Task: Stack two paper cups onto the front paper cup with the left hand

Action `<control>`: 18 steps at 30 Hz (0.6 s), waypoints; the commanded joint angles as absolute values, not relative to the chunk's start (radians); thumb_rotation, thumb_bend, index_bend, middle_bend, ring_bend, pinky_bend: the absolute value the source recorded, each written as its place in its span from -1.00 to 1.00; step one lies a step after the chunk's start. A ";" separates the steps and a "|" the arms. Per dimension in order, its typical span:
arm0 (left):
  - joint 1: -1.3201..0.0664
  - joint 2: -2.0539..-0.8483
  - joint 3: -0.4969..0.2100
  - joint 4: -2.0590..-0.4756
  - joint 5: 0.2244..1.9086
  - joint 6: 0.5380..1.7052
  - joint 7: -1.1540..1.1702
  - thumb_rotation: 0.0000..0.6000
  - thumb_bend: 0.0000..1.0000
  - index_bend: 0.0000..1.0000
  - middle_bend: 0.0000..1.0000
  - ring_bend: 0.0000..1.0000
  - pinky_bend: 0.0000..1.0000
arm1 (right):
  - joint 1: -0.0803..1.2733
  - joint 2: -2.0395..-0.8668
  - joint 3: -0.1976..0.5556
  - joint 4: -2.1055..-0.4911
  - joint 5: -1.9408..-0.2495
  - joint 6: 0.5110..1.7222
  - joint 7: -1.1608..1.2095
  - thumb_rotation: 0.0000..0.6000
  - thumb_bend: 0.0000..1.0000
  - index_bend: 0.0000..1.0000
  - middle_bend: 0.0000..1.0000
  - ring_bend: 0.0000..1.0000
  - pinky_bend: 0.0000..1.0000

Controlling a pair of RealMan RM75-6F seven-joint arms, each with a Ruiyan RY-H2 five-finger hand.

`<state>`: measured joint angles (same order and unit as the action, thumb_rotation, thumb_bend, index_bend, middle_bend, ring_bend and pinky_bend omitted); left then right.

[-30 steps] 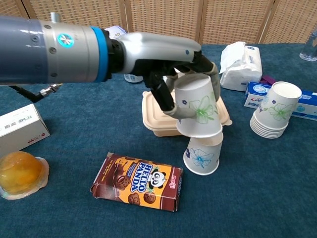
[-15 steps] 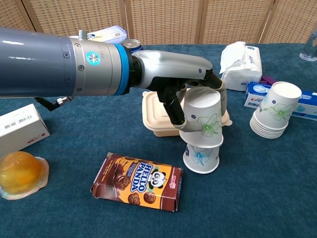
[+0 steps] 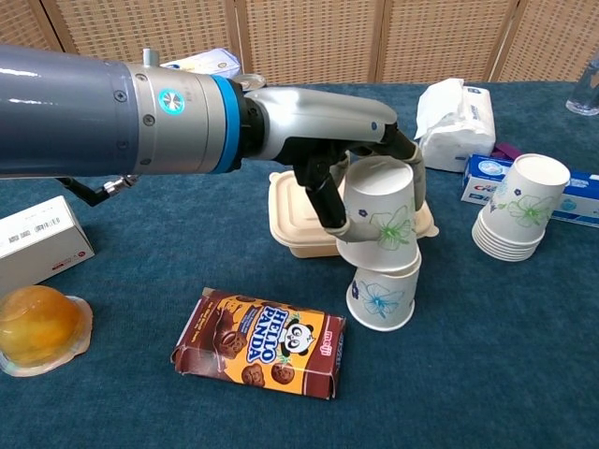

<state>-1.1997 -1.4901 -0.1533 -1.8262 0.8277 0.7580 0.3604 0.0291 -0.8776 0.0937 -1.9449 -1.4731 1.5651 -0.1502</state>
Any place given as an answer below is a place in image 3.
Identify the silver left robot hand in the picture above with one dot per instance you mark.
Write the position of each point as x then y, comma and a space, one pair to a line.
323, 121

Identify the white floral paper cup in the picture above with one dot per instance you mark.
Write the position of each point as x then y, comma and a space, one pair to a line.
384, 196
379, 304

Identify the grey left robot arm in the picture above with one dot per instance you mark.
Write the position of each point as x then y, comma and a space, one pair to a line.
70, 112

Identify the stack of floral paper cups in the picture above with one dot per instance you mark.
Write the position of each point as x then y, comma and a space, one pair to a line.
524, 210

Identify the beige lidded lunch box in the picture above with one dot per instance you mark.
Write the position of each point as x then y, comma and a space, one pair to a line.
290, 220

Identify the blue white tissue pack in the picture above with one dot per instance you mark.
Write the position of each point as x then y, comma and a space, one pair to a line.
210, 61

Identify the opened white tissue pack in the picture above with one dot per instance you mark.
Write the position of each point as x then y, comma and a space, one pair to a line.
454, 131

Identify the blue white toothpaste box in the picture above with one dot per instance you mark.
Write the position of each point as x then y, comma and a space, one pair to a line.
482, 178

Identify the small purple box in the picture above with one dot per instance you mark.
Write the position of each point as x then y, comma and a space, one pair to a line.
507, 150

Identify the brown Hello Panda box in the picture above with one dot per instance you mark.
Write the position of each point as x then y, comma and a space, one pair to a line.
262, 343

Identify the clear plastic water bottle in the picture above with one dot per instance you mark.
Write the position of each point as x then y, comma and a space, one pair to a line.
585, 93

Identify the dark teal table cloth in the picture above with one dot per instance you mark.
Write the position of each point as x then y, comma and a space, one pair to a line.
468, 374

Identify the white cardboard box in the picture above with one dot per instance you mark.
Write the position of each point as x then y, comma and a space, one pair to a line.
37, 238

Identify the orange fruit jelly cup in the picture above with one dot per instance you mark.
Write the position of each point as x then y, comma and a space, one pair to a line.
37, 327

